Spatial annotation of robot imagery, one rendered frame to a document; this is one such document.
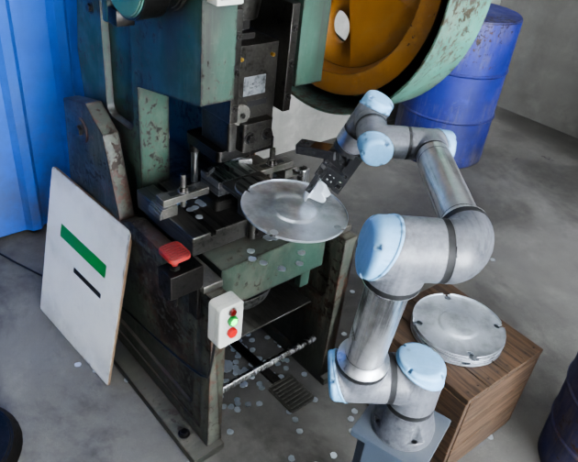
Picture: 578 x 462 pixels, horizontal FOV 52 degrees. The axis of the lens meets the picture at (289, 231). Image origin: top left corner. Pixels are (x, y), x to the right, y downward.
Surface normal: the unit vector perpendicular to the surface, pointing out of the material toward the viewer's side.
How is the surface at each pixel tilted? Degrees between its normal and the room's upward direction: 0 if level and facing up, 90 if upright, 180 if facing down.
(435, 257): 65
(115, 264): 78
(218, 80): 90
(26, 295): 0
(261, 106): 90
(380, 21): 90
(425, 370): 8
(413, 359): 7
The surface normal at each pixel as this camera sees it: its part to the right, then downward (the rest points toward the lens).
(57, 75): -0.22, 0.53
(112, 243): -0.68, 0.15
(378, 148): 0.01, 0.70
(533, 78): -0.75, 0.30
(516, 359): 0.10, -0.82
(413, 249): 0.07, 0.00
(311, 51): 0.65, 0.48
